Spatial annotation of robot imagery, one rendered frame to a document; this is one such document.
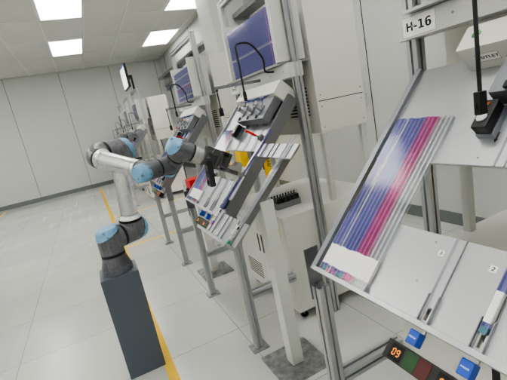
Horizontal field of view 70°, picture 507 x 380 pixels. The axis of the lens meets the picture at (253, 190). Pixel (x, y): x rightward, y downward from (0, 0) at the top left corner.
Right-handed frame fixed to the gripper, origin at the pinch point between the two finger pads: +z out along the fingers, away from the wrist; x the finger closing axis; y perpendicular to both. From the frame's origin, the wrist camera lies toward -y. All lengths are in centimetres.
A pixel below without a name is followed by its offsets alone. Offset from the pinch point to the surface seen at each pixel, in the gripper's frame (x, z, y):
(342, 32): 12, 34, 91
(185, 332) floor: 53, 20, -96
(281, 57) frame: 11, 5, 62
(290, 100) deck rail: 12, 18, 45
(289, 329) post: -13, 41, -59
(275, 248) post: -13.6, 19.9, -25.5
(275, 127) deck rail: 12.6, 14.5, 29.8
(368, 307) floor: 0, 99, -45
